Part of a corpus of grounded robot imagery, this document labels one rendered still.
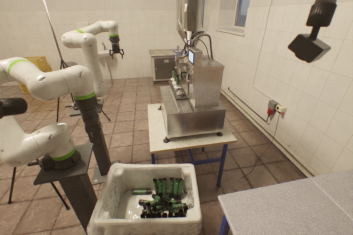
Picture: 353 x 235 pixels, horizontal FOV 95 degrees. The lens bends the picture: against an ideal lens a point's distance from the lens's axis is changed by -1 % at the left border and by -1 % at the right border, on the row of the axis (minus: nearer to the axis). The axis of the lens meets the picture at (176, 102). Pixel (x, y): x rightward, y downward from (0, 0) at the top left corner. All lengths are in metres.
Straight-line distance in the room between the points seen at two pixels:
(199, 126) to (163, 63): 3.23
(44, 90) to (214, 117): 1.10
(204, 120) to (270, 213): 0.71
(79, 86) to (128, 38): 4.27
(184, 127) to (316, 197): 0.92
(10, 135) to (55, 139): 0.18
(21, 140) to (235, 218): 1.13
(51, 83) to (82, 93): 0.12
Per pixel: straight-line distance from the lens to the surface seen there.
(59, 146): 1.10
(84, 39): 1.47
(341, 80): 2.16
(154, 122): 1.67
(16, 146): 1.07
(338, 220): 1.34
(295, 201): 1.29
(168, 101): 1.44
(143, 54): 5.06
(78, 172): 1.13
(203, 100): 1.35
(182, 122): 1.33
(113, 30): 1.84
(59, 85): 0.77
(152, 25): 4.98
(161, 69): 4.48
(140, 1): 4.99
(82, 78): 0.79
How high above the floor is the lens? 1.69
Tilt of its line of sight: 28 degrees down
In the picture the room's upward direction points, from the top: straight up
